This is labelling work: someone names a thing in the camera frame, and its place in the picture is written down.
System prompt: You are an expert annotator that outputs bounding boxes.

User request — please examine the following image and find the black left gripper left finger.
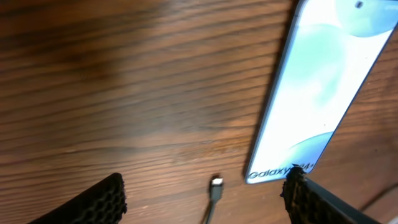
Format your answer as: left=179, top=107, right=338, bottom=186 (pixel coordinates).
left=29, top=173, right=127, bottom=224

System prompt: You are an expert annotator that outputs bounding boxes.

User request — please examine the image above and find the Samsung Galaxy smartphone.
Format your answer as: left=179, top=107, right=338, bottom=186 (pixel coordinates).
left=244, top=0, right=397, bottom=184

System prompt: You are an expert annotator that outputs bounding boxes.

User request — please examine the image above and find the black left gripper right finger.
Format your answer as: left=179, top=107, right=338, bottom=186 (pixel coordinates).
left=280, top=166, right=379, bottom=224

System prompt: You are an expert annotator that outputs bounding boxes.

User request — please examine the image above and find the black USB charging cable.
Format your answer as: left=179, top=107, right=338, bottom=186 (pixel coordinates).
left=200, top=174, right=224, bottom=224

